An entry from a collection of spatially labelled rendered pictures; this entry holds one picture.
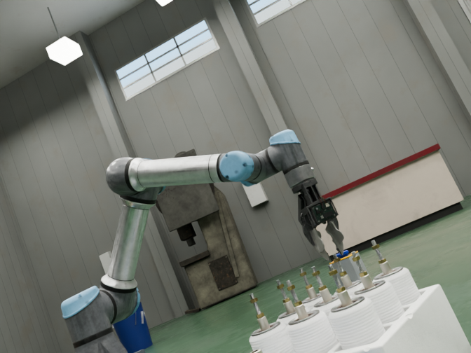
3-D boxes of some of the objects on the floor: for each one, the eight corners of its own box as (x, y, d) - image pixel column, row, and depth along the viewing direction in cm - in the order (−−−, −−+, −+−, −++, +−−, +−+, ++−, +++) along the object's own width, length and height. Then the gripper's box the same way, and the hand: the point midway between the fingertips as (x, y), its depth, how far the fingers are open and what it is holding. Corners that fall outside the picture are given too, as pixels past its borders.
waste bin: (127, 358, 494) (110, 310, 504) (113, 361, 525) (98, 316, 534) (162, 340, 523) (145, 295, 532) (148, 344, 553) (132, 302, 562)
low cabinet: (442, 206, 753) (419, 162, 768) (471, 206, 537) (438, 143, 552) (342, 248, 793) (322, 205, 808) (331, 263, 577) (303, 204, 591)
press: (270, 279, 824) (213, 146, 872) (253, 290, 709) (188, 136, 756) (202, 307, 856) (151, 177, 903) (176, 322, 740) (118, 172, 787)
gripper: (289, 187, 120) (324, 265, 117) (326, 172, 122) (362, 247, 119) (282, 194, 129) (315, 266, 125) (317, 179, 131) (350, 250, 127)
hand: (332, 253), depth 125 cm, fingers open, 3 cm apart
